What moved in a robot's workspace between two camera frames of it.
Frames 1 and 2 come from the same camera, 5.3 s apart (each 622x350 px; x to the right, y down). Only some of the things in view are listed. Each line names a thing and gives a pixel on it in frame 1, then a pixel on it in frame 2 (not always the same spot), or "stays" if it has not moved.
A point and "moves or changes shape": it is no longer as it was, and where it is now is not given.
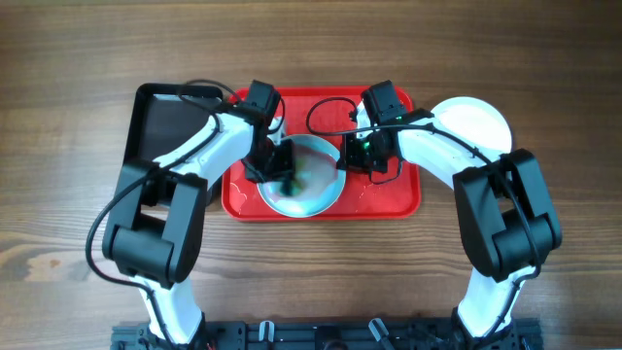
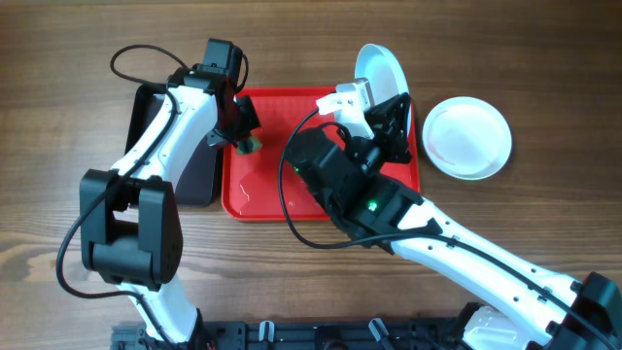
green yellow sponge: x=295 y=187 moves or changes shape
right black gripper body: x=363 y=156 stays
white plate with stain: x=476 y=123 stays
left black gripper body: x=272 y=161 to x=238 y=123
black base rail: x=330 y=335 stays
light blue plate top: x=318 y=182 moves or changes shape
